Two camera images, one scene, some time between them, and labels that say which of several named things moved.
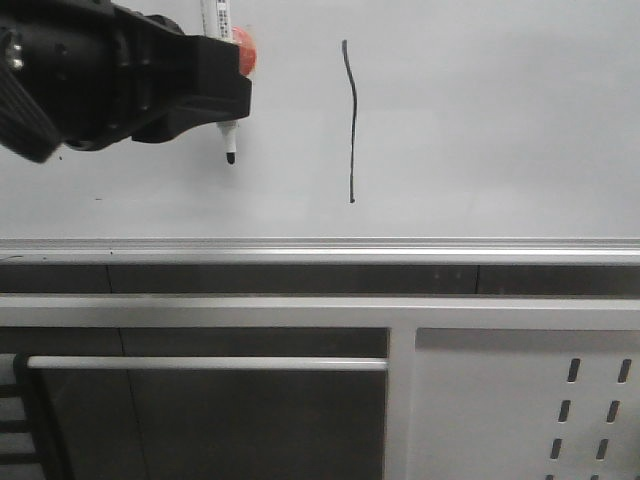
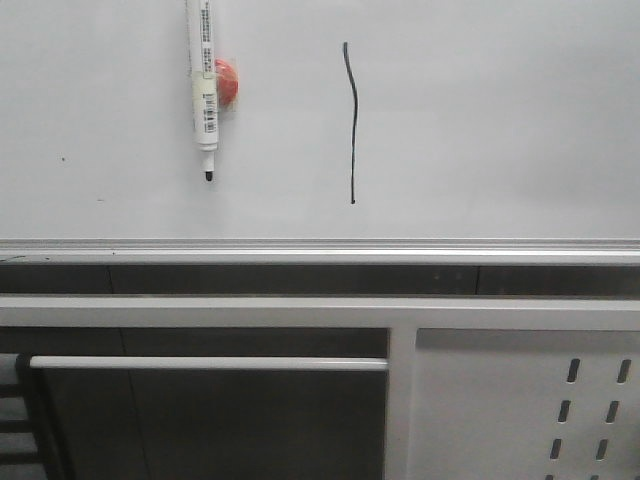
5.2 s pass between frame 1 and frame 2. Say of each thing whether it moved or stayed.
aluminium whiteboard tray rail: stayed
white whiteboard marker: moved
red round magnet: moved
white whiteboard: stayed
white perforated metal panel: stayed
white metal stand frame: stayed
